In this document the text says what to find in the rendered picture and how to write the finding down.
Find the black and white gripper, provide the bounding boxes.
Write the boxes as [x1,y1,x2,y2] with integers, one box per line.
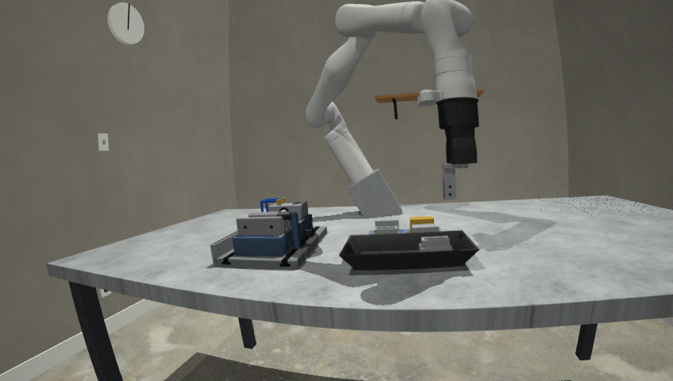
[417,71,479,199]

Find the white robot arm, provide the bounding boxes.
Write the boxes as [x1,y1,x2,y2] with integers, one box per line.
[306,0,473,184]

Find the yellow rectangular block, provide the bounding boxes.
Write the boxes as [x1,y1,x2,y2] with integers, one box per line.
[410,216,434,233]

